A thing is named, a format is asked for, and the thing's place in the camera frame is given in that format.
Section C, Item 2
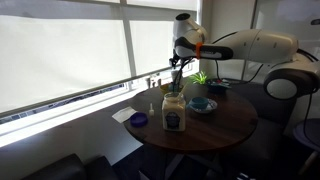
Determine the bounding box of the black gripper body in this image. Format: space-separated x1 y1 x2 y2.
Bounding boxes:
169 58 183 69

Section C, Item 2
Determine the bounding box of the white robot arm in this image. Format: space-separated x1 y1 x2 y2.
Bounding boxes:
173 13 320 100

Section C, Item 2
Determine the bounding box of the yellow bowl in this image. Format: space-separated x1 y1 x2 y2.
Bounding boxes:
160 83 183 95

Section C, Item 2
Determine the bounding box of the dark blue bowl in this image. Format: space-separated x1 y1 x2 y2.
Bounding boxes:
206 79 231 94

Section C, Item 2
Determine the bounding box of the green plant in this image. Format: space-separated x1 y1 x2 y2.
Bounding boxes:
190 71 207 85

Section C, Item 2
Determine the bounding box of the white mayonnaise jar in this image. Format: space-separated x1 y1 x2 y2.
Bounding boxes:
162 92 186 131

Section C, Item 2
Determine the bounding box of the teal cup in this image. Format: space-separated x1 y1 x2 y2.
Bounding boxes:
190 97 208 109

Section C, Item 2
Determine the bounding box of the blue white saucer plate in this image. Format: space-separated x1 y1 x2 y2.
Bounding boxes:
187 97 218 114

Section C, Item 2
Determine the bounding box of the round wooden table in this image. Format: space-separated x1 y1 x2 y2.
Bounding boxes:
124 84 258 154

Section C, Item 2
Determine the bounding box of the blue jar lid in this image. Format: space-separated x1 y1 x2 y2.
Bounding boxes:
130 112 148 127

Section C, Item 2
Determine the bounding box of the white paper napkin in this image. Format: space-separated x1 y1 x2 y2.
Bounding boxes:
113 106 136 123

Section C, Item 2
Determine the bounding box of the black chair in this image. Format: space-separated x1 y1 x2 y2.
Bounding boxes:
222 83 296 167

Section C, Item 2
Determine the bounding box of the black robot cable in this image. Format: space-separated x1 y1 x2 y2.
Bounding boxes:
213 31 264 84

